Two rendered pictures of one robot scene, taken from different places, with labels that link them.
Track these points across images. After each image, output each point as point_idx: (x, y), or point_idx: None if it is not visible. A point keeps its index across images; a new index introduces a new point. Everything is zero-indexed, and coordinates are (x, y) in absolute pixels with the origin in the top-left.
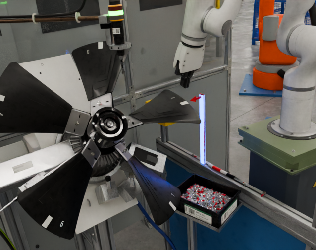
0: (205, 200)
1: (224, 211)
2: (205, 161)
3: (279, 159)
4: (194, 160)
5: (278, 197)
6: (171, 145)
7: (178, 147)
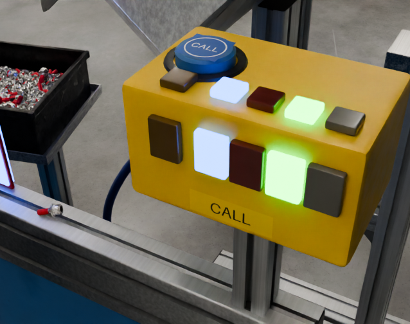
0: None
1: None
2: None
3: None
4: (45, 196)
5: None
6: (194, 267)
7: (149, 260)
